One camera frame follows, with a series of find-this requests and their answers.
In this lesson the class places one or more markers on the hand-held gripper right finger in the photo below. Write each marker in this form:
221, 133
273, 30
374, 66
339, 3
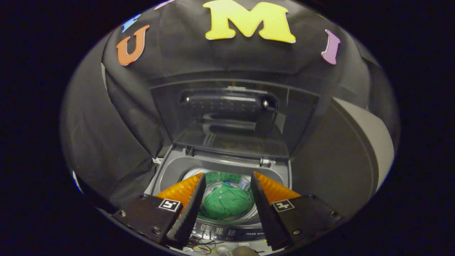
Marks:
265, 217

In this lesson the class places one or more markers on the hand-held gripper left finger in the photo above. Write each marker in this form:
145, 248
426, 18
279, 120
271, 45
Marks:
190, 217

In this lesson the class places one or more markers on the green polo shirt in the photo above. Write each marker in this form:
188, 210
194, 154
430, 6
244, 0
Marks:
225, 202

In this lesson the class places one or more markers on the grey washing machine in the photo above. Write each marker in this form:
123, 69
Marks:
177, 167

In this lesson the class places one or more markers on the beige cabinet with dark top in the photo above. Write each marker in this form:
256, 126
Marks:
330, 160

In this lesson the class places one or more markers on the black backdrop cloth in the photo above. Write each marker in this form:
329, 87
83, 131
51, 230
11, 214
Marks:
227, 57

